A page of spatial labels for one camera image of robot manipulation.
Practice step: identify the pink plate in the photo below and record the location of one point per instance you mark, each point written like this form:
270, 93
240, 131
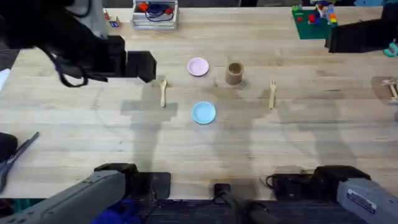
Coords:
198, 66

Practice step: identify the wooden spoon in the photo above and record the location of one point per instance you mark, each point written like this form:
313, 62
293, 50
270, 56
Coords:
163, 93

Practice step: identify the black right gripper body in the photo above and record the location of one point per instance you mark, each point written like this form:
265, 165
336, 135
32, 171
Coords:
360, 35

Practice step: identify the wooden fork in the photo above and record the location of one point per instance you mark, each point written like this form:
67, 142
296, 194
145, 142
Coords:
272, 95

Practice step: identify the green board with toy blocks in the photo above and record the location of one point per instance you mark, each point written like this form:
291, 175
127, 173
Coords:
312, 25

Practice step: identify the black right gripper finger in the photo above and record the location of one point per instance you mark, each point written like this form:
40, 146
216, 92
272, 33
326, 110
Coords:
332, 33
332, 46

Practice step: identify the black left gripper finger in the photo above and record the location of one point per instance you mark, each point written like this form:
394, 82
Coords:
139, 59
146, 74

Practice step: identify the small cardboard box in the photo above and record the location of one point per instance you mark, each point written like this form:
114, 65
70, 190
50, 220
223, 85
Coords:
114, 22

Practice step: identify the black round object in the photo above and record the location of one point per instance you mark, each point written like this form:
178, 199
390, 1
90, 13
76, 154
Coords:
7, 146

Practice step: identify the black rail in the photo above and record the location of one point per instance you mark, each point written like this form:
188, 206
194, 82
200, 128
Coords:
192, 211

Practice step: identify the teal tool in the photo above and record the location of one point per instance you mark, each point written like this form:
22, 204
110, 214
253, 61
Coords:
391, 49

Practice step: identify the small wooden rack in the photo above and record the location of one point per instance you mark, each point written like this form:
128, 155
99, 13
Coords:
392, 87

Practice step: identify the blue plate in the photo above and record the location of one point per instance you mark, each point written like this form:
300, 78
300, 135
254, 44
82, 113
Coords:
203, 112

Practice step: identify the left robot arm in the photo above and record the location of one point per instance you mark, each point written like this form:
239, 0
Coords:
77, 199

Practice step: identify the blue cloth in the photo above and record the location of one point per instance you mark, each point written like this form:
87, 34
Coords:
116, 213

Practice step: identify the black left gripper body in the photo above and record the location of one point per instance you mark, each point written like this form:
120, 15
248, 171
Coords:
112, 59

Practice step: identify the clear box with tools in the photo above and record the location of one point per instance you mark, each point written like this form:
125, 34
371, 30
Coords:
155, 17

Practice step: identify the brown cylindrical container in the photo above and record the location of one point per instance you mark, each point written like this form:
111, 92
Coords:
234, 74

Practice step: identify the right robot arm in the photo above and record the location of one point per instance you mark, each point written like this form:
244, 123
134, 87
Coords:
367, 196

